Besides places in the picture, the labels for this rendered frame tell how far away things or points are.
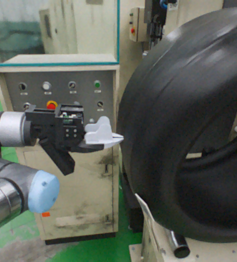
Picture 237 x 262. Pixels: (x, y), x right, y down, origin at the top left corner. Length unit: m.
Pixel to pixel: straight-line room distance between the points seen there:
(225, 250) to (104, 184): 0.72
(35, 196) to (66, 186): 0.89
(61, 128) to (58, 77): 0.61
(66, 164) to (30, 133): 0.11
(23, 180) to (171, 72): 0.32
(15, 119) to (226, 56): 0.39
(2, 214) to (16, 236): 1.52
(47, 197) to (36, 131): 0.14
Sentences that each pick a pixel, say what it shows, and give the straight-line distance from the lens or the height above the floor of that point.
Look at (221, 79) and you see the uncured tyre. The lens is 0.35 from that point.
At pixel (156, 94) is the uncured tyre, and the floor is 1.33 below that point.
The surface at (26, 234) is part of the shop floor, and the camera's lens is 1.87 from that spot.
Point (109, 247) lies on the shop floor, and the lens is 1.68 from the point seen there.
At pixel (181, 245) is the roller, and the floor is 0.92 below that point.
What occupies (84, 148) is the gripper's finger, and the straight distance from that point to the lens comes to 0.42.
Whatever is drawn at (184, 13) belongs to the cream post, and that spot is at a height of 1.46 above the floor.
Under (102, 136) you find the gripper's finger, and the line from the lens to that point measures 0.44.
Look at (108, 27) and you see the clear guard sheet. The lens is 0.95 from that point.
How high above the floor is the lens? 1.44
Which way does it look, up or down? 29 degrees down
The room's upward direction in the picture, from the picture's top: straight up
